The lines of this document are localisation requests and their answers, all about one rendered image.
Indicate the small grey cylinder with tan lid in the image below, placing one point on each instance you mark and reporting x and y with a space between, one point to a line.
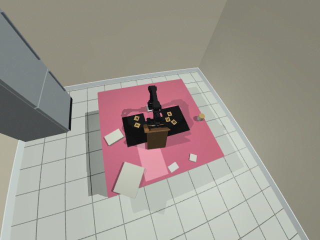
200 117

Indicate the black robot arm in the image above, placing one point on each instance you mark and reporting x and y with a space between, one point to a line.
154 105

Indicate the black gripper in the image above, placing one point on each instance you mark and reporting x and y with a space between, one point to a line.
151 119

